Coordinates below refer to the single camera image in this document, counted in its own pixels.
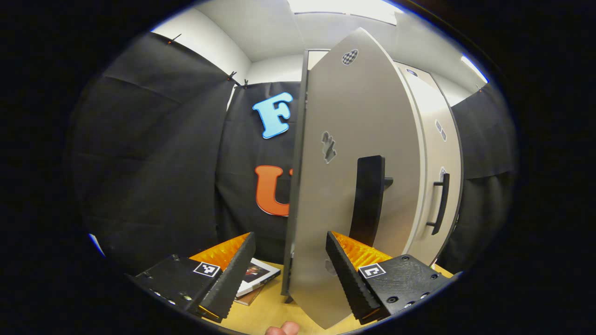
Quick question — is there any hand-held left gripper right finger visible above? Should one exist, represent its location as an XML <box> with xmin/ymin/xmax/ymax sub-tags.
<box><xmin>325</xmin><ymin>230</ymin><xmax>461</xmax><ymax>325</ymax></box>

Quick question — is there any large ceiling light panel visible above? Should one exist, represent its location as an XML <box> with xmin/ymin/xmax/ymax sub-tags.
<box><xmin>286</xmin><ymin>0</ymin><xmax>406</xmax><ymax>26</ymax></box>

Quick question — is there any black backdrop cloth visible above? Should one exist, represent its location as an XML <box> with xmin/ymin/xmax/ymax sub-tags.
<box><xmin>70</xmin><ymin>33</ymin><xmax>308</xmax><ymax>275</ymax></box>
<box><xmin>449</xmin><ymin>84</ymin><xmax>517</xmax><ymax>275</ymax></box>

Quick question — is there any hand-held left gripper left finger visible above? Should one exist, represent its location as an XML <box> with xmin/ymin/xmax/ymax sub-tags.
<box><xmin>126</xmin><ymin>231</ymin><xmax>257</xmax><ymax>322</ymax></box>

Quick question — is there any white shoe cabinet door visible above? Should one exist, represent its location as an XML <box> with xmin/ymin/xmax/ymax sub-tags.
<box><xmin>403</xmin><ymin>86</ymin><xmax>464</xmax><ymax>266</ymax></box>
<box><xmin>281</xmin><ymin>27</ymin><xmax>427</xmax><ymax>330</ymax></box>

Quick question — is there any black door handle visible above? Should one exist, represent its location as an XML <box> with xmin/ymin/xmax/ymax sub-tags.
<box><xmin>426</xmin><ymin>173</ymin><xmax>451</xmax><ymax>235</ymax></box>
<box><xmin>349</xmin><ymin>155</ymin><xmax>394</xmax><ymax>247</ymax></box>

